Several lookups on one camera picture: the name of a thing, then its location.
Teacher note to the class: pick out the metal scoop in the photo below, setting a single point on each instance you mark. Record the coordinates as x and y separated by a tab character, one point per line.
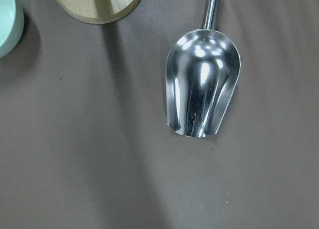
202	71

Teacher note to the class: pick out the light green bowl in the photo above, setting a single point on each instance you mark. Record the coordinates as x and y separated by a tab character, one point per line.
11	25

